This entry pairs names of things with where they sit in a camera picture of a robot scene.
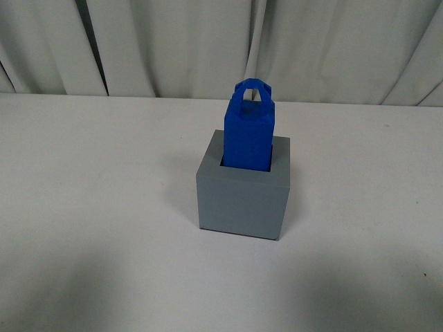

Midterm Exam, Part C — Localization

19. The white pleated curtain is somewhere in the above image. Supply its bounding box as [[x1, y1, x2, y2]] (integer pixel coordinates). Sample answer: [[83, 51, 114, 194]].
[[1, 1, 442, 107]]

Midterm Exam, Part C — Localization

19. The blue part with handle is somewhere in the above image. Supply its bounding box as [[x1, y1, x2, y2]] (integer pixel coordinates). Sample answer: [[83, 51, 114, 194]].
[[223, 78, 275, 172]]

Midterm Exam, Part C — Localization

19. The gray square base block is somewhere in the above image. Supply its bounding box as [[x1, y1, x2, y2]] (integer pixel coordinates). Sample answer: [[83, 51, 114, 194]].
[[196, 130, 291, 240]]

